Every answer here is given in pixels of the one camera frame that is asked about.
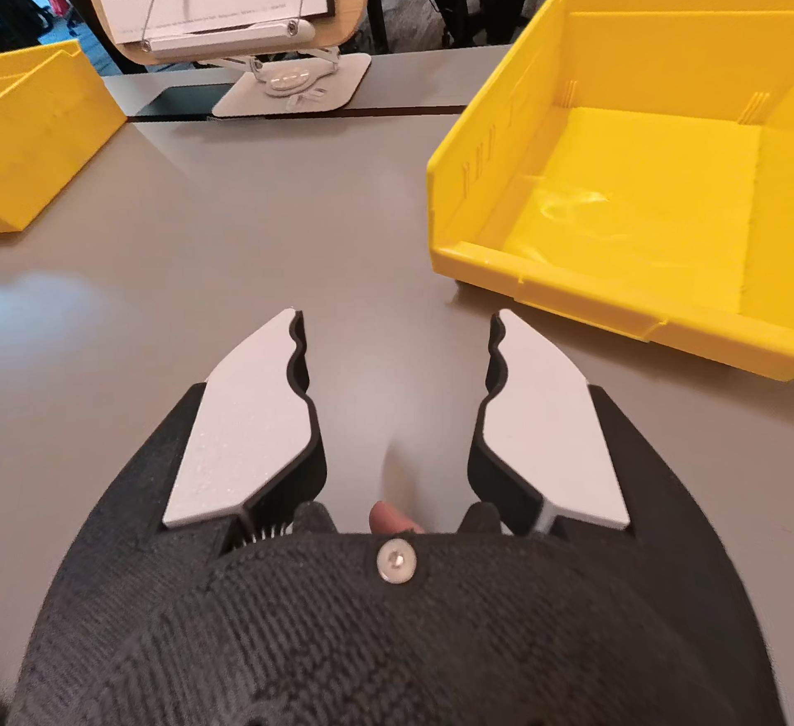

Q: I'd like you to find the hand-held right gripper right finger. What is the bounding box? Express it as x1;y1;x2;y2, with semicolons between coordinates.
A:
467;307;631;536

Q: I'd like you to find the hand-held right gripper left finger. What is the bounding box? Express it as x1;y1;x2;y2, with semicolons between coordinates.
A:
163;306;328;530

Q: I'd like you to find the yellow plastic bin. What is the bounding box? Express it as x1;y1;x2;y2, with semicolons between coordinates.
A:
0;39;128;234
427;0;794;381

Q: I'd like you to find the person's right hand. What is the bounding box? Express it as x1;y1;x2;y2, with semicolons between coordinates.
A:
368;502;426;535

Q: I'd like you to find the dark teal flat pad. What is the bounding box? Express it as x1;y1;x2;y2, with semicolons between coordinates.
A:
149;86;233;118

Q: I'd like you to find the white metal stand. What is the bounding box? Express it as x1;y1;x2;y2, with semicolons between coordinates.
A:
143;19;372;118

